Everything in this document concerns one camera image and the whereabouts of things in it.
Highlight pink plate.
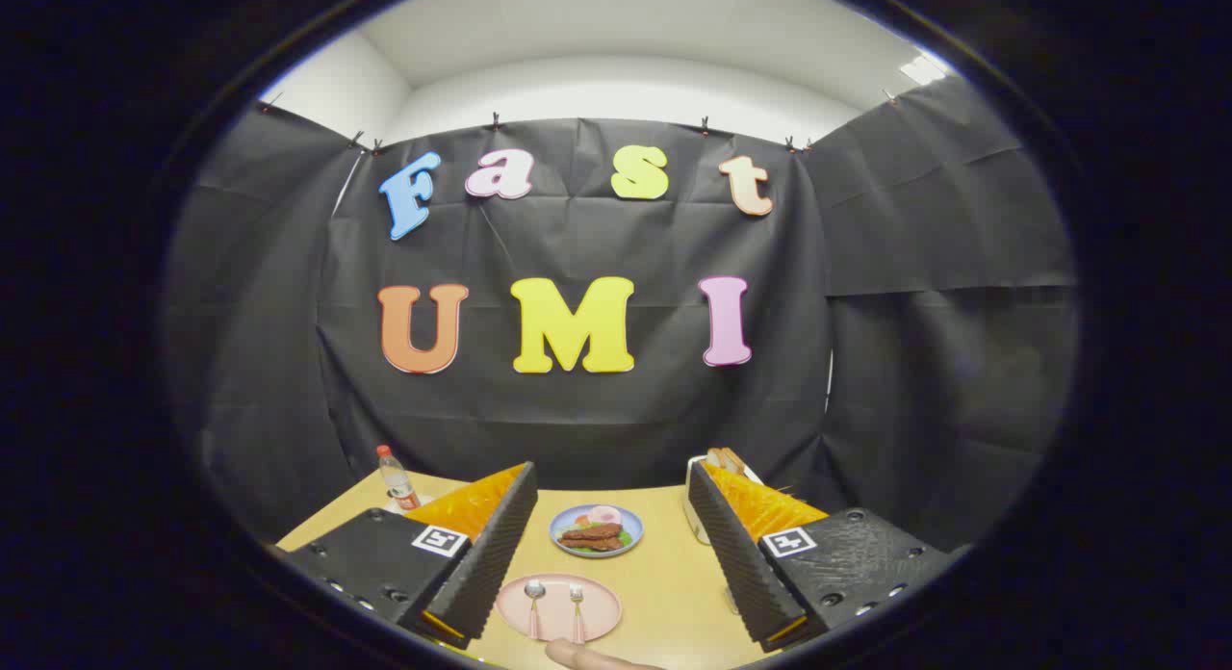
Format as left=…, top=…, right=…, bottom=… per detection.
left=496, top=573, right=623, bottom=644

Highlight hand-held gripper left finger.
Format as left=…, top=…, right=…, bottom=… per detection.
left=279, top=461, right=540, bottom=652

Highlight ceiling light panel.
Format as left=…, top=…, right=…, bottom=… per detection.
left=899, top=52, right=952, bottom=87

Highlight clear plastic water bottle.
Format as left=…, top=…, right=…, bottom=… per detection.
left=376, top=445, right=422, bottom=512

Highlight black backdrop cloth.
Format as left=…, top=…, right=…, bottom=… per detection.
left=164, top=73, right=1079, bottom=555

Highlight green lettuce leaf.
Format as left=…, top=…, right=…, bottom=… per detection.
left=558, top=524, right=635, bottom=554

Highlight blue plate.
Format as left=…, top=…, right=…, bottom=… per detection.
left=550, top=503, right=644, bottom=559

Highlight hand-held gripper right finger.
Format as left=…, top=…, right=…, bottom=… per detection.
left=686, top=458, right=963, bottom=654

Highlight white toaster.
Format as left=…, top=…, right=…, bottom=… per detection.
left=682, top=455, right=767, bottom=547

